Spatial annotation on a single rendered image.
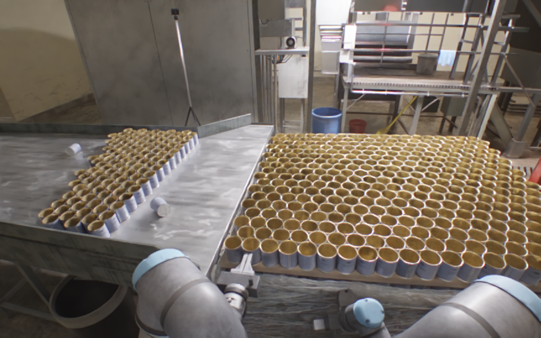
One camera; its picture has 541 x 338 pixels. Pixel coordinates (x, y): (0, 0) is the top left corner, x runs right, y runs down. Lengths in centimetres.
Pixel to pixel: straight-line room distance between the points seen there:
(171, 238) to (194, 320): 78
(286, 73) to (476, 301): 344
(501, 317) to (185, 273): 50
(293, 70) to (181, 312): 342
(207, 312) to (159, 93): 372
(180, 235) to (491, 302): 107
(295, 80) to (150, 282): 338
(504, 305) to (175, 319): 50
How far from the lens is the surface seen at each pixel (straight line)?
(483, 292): 54
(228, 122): 221
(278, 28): 320
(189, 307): 50
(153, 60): 398
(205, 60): 364
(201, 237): 121
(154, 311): 56
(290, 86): 374
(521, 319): 54
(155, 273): 57
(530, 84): 515
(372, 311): 84
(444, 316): 49
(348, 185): 135
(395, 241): 110
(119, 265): 140
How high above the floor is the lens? 190
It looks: 30 degrees down
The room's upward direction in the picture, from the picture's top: 2 degrees counter-clockwise
